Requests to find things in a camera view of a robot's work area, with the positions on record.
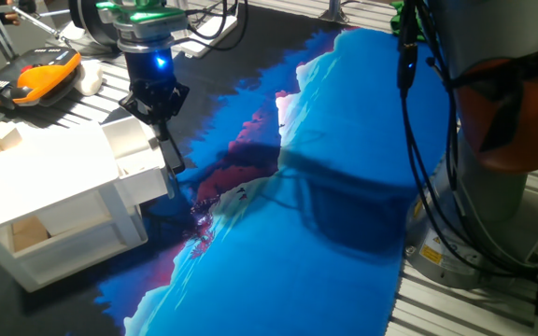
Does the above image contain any white drawer cabinet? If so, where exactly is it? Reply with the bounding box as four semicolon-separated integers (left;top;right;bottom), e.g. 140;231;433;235
0;119;149;294

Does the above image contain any white power strip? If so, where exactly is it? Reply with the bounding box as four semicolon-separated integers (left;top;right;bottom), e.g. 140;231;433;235
174;10;239;60

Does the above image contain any white drawer with black handle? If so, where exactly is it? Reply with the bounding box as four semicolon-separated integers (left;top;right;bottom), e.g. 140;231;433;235
100;115;188;207

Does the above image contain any blue landscape print mat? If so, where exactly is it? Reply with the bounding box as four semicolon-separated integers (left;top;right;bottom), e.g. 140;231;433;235
0;4;452;336

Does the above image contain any green cloth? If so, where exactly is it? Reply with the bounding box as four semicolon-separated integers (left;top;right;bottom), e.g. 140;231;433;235
389;0;427;44

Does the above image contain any pale wooden block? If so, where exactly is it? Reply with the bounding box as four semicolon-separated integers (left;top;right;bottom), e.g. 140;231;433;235
0;120;24;155

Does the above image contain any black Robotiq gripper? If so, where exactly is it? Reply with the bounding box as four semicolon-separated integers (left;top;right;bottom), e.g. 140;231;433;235
119;46;191;142

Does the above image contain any white foam lump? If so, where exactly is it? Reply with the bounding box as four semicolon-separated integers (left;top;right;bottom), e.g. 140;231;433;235
73;59;105;97

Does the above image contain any black round reel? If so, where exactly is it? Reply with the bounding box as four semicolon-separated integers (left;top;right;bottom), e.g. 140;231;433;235
66;0;128;50

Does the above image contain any orange black teach pendant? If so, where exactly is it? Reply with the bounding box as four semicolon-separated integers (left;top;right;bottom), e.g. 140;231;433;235
0;46;84;111

